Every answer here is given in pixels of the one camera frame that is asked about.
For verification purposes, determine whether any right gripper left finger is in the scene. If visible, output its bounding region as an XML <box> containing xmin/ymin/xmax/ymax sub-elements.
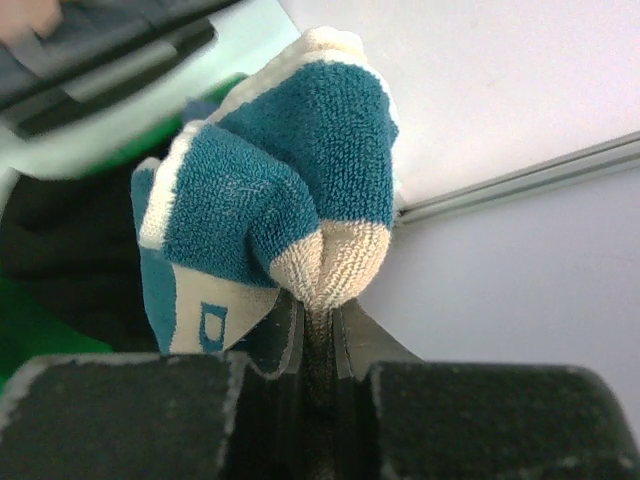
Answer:
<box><xmin>1</xmin><ymin>293</ymin><xmax>304</xmax><ymax>479</ymax></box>

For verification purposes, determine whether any black clothing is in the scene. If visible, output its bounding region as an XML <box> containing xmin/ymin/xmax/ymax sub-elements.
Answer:
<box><xmin>1</xmin><ymin>158</ymin><xmax>158</xmax><ymax>352</ymax></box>

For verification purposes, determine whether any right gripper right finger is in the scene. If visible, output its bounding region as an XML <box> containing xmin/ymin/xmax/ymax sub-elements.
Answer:
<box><xmin>332</xmin><ymin>301</ymin><xmax>639</xmax><ymax>479</ymax></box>

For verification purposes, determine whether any white black space suitcase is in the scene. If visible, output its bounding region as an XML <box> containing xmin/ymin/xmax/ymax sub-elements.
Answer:
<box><xmin>1</xmin><ymin>1</ymin><xmax>298</xmax><ymax>179</ymax></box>

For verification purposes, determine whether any teal cream sock towel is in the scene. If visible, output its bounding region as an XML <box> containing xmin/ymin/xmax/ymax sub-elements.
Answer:
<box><xmin>131</xmin><ymin>27</ymin><xmax>398</xmax><ymax>353</ymax></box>

